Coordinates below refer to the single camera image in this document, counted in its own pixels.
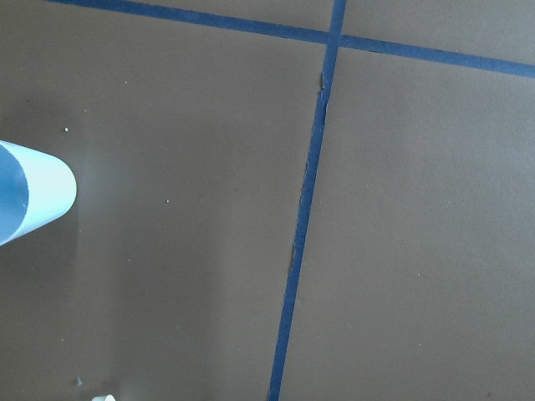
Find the light blue cup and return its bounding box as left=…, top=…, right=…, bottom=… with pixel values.
left=1, top=141, right=77, bottom=245

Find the blue tape strip crosswise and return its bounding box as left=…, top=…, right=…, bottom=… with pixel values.
left=63, top=1, right=534, bottom=79

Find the blue tape strip lengthwise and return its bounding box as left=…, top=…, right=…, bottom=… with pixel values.
left=267, top=0, right=347, bottom=401

